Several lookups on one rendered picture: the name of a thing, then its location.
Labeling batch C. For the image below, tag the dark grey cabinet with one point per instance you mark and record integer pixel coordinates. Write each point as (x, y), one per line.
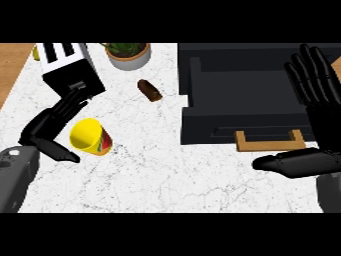
(262, 51)

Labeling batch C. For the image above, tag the brown oblong object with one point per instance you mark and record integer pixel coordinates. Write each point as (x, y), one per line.
(150, 90)

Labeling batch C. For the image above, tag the potted plant in white pot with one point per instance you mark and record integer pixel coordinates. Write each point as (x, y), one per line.
(128, 55)

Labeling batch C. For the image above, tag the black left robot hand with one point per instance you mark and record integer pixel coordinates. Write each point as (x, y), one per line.
(46, 126)

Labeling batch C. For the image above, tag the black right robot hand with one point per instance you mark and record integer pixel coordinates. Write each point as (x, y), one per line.
(331, 120)

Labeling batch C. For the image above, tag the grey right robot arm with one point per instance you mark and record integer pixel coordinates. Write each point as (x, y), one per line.
(337, 193)

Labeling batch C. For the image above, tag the dark grey open drawer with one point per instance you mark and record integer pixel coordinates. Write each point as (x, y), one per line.
(244, 100)

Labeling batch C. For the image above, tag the yellow object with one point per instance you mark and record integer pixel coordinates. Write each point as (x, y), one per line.
(36, 53)

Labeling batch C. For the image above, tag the yellow cup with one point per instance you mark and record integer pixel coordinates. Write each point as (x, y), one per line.
(91, 137)

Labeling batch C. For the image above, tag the black and white toaster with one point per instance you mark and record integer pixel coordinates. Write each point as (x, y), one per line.
(70, 68)

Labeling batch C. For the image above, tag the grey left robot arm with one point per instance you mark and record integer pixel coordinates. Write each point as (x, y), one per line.
(5, 180)

